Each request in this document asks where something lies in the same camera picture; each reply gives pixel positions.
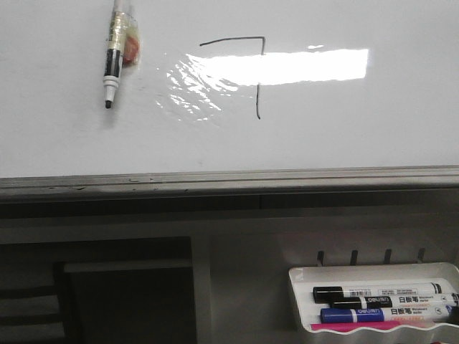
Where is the black whiteboard marker with tape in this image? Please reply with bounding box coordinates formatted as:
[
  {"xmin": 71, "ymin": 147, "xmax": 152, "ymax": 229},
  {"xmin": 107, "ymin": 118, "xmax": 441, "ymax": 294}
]
[{"xmin": 103, "ymin": 1, "xmax": 141, "ymax": 109}]

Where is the white whiteboard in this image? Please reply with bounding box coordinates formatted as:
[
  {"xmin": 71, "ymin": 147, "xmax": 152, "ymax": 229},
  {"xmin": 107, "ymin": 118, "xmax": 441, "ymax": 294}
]
[{"xmin": 1, "ymin": 1, "xmax": 458, "ymax": 177}]

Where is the white plastic marker tray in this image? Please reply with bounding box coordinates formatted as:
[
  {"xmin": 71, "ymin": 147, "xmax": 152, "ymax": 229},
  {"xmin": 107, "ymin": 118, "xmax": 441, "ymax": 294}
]
[{"xmin": 289, "ymin": 262, "xmax": 458, "ymax": 343}]

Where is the black capped marker top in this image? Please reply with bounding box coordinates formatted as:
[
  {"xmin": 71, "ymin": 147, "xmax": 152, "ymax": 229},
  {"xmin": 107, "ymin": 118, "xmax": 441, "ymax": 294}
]
[{"xmin": 312, "ymin": 282, "xmax": 445, "ymax": 303}]

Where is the black capped marker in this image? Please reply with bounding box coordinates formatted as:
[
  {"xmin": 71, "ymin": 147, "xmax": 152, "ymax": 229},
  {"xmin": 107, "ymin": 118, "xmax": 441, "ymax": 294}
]
[
  {"xmin": 312, "ymin": 282, "xmax": 445, "ymax": 303},
  {"xmin": 330, "ymin": 293, "xmax": 458, "ymax": 310}
]

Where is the dark cabinet panel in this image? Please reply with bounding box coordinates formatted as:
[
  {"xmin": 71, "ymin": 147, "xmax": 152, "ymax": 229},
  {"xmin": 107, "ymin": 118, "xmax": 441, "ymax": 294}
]
[{"xmin": 55, "ymin": 260, "xmax": 197, "ymax": 343}]

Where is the blue capped marker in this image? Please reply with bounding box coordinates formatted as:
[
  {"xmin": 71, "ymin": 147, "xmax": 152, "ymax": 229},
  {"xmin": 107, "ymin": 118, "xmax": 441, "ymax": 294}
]
[{"xmin": 320, "ymin": 305, "xmax": 458, "ymax": 323}]

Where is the pink eraser strip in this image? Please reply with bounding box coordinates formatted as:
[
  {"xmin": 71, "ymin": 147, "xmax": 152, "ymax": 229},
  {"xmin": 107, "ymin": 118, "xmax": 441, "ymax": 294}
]
[{"xmin": 311, "ymin": 320, "xmax": 435, "ymax": 333}]

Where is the black capped marker middle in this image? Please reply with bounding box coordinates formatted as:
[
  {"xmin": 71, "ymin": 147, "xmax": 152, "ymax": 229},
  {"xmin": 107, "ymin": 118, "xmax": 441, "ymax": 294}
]
[{"xmin": 330, "ymin": 293, "xmax": 458, "ymax": 310}]

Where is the grey whiteboard frame ledge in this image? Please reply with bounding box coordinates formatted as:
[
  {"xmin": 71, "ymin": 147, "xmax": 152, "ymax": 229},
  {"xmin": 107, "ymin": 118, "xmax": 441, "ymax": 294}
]
[{"xmin": 1, "ymin": 165, "xmax": 458, "ymax": 204}]

